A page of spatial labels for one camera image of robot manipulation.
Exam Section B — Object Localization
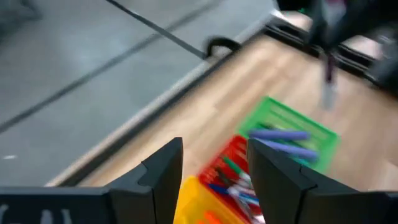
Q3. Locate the blue Expo marker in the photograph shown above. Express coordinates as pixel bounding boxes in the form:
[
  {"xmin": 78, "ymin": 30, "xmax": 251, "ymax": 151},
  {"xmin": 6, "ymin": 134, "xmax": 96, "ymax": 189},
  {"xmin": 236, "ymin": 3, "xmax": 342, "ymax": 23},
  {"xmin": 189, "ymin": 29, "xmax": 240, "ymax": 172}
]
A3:
[{"xmin": 208, "ymin": 183, "xmax": 261, "ymax": 206}]

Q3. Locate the green plastic basket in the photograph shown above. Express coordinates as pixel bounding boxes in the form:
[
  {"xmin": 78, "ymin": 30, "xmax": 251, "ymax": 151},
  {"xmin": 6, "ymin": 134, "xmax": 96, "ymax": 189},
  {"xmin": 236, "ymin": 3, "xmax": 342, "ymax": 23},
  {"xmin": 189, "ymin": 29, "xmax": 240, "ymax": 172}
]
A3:
[{"xmin": 236, "ymin": 96, "xmax": 340, "ymax": 174}]

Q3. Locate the yellow plastic basket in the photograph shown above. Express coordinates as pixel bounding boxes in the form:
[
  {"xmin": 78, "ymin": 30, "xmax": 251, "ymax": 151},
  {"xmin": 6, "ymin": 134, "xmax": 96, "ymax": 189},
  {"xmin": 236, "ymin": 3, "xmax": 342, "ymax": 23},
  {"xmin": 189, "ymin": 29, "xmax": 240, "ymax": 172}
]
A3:
[{"xmin": 173, "ymin": 175, "xmax": 249, "ymax": 224}]

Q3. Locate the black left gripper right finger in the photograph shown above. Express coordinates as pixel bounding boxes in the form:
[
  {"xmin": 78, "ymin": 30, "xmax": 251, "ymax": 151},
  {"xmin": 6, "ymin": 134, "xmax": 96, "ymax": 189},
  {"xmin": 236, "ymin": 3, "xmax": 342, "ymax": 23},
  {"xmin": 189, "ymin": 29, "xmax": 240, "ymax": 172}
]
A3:
[{"xmin": 248, "ymin": 138, "xmax": 358, "ymax": 224}]

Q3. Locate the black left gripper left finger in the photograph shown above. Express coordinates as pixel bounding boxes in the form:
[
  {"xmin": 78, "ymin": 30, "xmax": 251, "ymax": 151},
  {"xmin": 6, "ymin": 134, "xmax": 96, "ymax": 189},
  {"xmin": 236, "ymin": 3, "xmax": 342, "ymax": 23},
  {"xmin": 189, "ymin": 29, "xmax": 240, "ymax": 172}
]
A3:
[{"xmin": 107, "ymin": 136, "xmax": 184, "ymax": 224}]

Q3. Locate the lavender Sharpie highlighter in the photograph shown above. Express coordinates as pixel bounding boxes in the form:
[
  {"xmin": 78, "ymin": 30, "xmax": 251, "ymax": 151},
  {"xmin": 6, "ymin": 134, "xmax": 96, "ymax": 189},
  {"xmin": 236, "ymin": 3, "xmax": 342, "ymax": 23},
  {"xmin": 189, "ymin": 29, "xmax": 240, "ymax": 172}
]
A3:
[
  {"xmin": 257, "ymin": 139, "xmax": 320, "ymax": 162},
  {"xmin": 248, "ymin": 129, "xmax": 311, "ymax": 141}
]

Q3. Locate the green Expo marker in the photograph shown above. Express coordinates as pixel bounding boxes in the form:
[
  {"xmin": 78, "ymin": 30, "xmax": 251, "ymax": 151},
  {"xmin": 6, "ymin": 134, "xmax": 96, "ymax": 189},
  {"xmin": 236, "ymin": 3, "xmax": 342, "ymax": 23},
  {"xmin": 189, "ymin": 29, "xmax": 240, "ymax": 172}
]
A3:
[{"xmin": 222, "ymin": 156, "xmax": 253, "ymax": 185}]

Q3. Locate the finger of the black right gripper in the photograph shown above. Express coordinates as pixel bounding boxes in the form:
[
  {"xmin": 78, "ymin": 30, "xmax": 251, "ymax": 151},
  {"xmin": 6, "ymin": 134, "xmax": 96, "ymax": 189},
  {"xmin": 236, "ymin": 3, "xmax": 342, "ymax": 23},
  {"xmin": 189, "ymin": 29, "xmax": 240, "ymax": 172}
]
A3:
[
  {"xmin": 308, "ymin": 12, "xmax": 326, "ymax": 52},
  {"xmin": 328, "ymin": 17, "xmax": 358, "ymax": 52}
]

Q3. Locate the red plastic basket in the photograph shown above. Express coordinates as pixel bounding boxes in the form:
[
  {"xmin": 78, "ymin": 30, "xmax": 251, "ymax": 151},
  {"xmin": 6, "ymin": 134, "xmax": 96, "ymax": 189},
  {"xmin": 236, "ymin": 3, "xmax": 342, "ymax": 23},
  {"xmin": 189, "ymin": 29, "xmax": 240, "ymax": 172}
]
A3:
[{"xmin": 197, "ymin": 134, "xmax": 265, "ymax": 224}]

